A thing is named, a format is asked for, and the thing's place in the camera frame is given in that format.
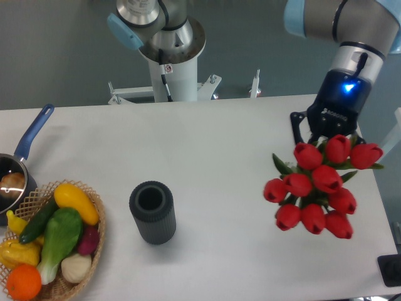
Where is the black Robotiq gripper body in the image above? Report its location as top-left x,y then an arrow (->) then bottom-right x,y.
306,70 -> 372,137

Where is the red tulip bouquet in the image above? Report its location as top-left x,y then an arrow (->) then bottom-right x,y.
263,135 -> 383,239

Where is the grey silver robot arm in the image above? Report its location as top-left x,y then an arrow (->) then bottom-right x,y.
107,1 -> 400,142

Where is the dark grey ribbed vase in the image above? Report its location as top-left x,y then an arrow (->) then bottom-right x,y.
129,181 -> 176,245

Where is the black device at edge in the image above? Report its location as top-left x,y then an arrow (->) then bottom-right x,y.
377,254 -> 401,287

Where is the yellow squash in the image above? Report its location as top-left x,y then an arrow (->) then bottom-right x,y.
54,183 -> 100,226

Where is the purple red radish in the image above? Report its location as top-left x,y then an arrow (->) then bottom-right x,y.
77,226 -> 100,255

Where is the green bok choy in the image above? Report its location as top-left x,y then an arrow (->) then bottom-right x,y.
37,208 -> 83,285

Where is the white garlic bulb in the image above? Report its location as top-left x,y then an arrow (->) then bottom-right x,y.
61,253 -> 91,283

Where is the dark green cucumber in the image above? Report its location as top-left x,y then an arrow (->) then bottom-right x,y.
19,198 -> 59,244

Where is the brown bread roll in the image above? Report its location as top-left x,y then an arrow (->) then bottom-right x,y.
1,172 -> 25,199

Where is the small yellow banana pepper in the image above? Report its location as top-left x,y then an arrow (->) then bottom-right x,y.
6,210 -> 44,246

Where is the orange fruit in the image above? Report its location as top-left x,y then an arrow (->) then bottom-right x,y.
6,264 -> 42,300

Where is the white frame bar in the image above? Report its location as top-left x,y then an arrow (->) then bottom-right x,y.
380,107 -> 401,156

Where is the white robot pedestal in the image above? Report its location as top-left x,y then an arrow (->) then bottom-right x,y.
140,16 -> 206,102

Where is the blue handled saucepan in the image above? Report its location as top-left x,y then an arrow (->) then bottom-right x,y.
1,104 -> 55,226

